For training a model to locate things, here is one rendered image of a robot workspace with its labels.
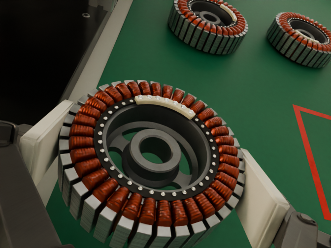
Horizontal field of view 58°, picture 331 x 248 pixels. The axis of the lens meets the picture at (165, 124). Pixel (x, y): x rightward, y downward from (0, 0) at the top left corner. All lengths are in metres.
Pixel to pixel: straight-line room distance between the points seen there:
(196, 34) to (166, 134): 0.24
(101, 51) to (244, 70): 0.19
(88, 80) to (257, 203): 0.22
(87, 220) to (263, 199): 0.09
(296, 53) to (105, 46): 0.29
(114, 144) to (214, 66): 0.24
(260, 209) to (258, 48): 0.37
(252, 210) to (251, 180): 0.02
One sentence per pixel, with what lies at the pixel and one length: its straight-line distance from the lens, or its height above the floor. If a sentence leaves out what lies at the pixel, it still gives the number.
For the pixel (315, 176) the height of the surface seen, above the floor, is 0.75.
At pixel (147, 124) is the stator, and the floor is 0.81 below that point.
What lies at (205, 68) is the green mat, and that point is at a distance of 0.40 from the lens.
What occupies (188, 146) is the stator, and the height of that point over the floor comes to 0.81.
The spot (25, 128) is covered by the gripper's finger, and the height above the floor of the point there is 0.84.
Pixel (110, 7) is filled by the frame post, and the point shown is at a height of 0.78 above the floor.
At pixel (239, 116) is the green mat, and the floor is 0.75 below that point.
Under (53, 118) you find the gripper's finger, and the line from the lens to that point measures 0.16.
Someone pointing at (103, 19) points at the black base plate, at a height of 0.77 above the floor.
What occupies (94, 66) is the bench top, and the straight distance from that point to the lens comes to 0.35.
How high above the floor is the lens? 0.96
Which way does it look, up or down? 45 degrees down
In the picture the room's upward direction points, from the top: 23 degrees clockwise
